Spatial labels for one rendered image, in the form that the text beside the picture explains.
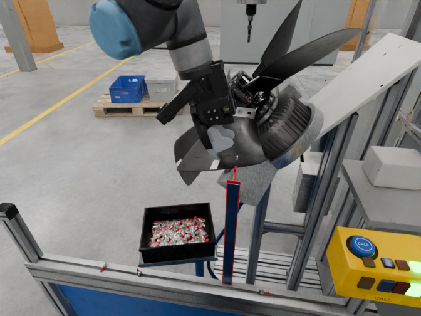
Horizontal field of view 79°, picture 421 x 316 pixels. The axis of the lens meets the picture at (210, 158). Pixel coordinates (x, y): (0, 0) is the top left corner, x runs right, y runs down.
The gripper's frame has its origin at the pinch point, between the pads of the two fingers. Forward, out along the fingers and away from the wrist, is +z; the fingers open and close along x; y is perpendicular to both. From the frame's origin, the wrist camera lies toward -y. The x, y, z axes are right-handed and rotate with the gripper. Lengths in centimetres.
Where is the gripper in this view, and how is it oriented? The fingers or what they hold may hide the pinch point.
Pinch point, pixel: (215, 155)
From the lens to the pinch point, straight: 58.9
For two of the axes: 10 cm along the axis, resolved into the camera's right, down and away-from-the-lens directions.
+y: 9.4, -1.6, -2.9
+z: 2.9, 8.1, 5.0
